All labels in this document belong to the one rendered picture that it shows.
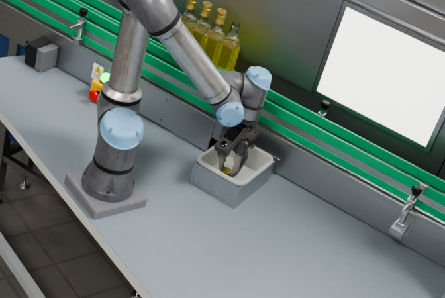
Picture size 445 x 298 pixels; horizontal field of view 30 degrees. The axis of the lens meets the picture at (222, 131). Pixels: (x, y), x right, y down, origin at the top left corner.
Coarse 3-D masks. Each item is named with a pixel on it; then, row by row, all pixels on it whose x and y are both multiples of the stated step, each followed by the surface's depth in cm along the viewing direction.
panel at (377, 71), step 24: (360, 24) 258; (336, 48) 265; (360, 48) 261; (384, 48) 256; (408, 48) 252; (432, 48) 248; (336, 72) 268; (360, 72) 263; (384, 72) 259; (408, 72) 255; (432, 72) 251; (336, 96) 271; (360, 96) 266; (384, 96) 262; (408, 96) 258; (432, 96) 254; (384, 120) 265; (408, 120) 260; (432, 120) 256
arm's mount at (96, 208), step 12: (72, 180) 235; (72, 192) 236; (84, 192) 233; (84, 204) 232; (96, 204) 230; (108, 204) 231; (120, 204) 233; (132, 204) 236; (144, 204) 239; (96, 216) 229; (108, 216) 232
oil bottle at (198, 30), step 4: (192, 24) 273; (196, 24) 272; (200, 24) 272; (204, 24) 272; (208, 24) 273; (192, 28) 273; (196, 28) 272; (200, 28) 271; (204, 28) 271; (208, 28) 273; (192, 32) 273; (196, 32) 272; (200, 32) 271; (204, 32) 272; (196, 36) 273; (200, 36) 272; (200, 40) 273; (200, 44) 273
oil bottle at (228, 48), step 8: (224, 40) 268; (232, 40) 268; (224, 48) 269; (232, 48) 268; (216, 56) 272; (224, 56) 270; (232, 56) 270; (216, 64) 273; (224, 64) 271; (232, 64) 273
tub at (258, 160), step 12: (204, 156) 254; (216, 156) 262; (228, 156) 269; (252, 156) 265; (264, 156) 263; (216, 168) 262; (252, 168) 267; (264, 168) 256; (228, 180) 247; (240, 180) 260
